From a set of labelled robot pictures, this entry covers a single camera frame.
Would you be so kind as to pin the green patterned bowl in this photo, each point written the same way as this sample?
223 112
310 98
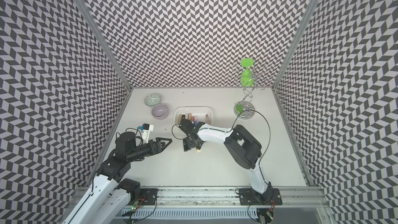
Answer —
152 99

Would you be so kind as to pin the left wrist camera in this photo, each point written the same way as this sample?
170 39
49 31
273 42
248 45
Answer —
145 131

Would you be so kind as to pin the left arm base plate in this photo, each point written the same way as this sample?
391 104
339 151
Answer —
146 197

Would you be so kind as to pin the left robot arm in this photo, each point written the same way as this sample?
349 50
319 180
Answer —
110 191

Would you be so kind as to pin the pink blue gradient lipstick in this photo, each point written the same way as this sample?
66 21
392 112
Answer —
196 119

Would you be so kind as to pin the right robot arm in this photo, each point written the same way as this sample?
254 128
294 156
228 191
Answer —
244 148

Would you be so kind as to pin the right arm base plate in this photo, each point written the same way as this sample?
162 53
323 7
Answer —
248 196

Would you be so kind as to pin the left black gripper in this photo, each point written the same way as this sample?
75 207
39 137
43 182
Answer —
159 146

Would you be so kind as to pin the aluminium front rail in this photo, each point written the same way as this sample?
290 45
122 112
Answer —
220 203

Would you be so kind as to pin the white plastic storage box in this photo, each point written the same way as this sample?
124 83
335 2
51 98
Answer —
195 111

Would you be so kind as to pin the chrome wire stand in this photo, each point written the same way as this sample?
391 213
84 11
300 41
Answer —
244 109

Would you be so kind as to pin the green plastic cup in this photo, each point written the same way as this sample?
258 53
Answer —
247 78

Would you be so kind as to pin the purple ceramic bowl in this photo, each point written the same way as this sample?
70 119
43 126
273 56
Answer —
160 111

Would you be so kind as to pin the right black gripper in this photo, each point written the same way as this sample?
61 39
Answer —
190 144

